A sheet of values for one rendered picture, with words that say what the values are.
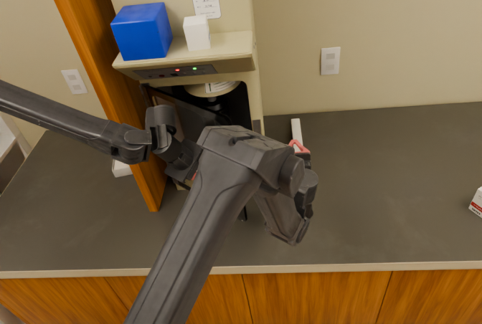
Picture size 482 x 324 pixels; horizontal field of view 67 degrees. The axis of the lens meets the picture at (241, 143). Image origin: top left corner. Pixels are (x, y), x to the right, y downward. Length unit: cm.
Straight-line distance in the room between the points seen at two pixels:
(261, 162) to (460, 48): 131
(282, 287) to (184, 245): 91
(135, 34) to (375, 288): 102
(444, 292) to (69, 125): 119
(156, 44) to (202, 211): 53
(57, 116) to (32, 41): 83
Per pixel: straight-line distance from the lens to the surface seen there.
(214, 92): 103
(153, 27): 82
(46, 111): 86
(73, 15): 89
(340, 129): 148
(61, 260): 130
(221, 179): 37
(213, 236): 38
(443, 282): 133
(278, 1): 135
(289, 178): 44
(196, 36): 84
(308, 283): 124
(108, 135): 81
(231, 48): 84
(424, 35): 152
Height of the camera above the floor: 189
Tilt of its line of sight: 41 degrees down
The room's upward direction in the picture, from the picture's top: 9 degrees counter-clockwise
